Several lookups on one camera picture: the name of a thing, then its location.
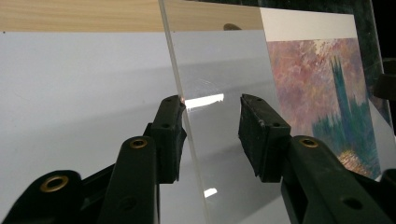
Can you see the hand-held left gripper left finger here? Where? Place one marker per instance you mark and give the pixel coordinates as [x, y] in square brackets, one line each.
[166, 140]

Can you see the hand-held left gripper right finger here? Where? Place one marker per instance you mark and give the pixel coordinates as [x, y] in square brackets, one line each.
[263, 140]

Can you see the colourful painting print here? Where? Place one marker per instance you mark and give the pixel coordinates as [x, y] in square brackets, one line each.
[314, 93]

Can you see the clear acrylic photo frame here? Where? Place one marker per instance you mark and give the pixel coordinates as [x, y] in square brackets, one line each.
[218, 62]

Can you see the wooden table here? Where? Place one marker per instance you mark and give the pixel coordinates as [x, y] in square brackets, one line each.
[77, 14]

